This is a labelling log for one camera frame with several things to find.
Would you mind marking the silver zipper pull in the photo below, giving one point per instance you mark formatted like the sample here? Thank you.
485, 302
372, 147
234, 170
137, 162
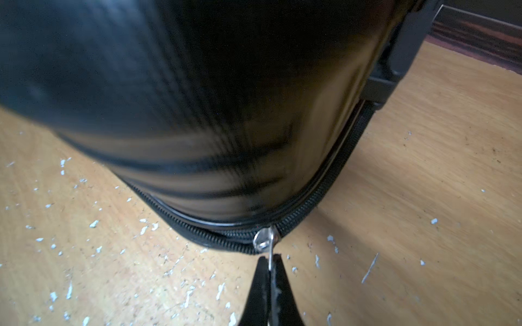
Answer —
265, 241

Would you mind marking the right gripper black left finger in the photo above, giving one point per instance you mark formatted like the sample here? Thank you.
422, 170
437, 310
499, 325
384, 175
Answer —
257, 307

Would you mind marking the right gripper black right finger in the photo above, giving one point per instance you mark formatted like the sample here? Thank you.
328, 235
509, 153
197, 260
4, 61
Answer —
284, 311

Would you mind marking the black hard-shell suitcase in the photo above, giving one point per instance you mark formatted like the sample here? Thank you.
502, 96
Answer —
225, 117

